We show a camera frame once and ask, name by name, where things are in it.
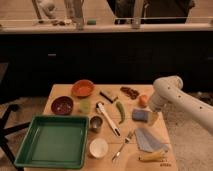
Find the blue sponge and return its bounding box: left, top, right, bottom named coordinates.
left=132, top=109, right=149, bottom=122

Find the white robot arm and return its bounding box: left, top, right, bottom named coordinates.
left=148, top=76, right=213, bottom=135

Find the orange fruit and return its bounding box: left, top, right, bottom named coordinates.
left=139, top=94, right=148, bottom=107

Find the blue folded cloth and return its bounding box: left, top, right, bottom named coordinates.
left=135, top=128, right=169, bottom=153

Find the dark brown food pile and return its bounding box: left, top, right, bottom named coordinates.
left=120, top=87, right=139, bottom=100

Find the silver fork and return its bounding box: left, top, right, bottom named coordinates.
left=112, top=131, right=133, bottom=162

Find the green pepper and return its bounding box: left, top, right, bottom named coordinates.
left=116, top=102, right=125, bottom=124

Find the black and tan block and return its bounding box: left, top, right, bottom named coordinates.
left=100, top=90, right=118, bottom=103

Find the small metal cup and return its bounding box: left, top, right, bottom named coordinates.
left=90, top=116, right=103, bottom=133

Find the light green cup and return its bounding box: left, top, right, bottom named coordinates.
left=79, top=100, right=91, bottom=114

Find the orange bowl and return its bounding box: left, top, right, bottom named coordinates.
left=71, top=79, right=94, bottom=97

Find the dark red bowl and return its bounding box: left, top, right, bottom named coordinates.
left=51, top=96, right=73, bottom=115

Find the green plastic tray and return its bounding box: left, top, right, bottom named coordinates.
left=14, top=115, right=89, bottom=169

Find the black chair base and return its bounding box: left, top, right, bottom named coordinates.
left=0, top=104, right=29, bottom=171

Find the white handled kitchen tool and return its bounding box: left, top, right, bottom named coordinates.
left=96, top=102, right=121, bottom=137

